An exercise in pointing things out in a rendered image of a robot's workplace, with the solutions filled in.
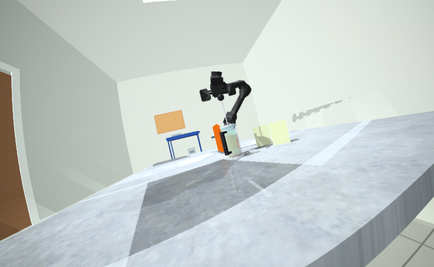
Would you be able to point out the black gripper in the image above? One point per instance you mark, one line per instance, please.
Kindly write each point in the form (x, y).
(206, 96)

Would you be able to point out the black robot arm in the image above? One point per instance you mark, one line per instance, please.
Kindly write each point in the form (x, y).
(216, 79)

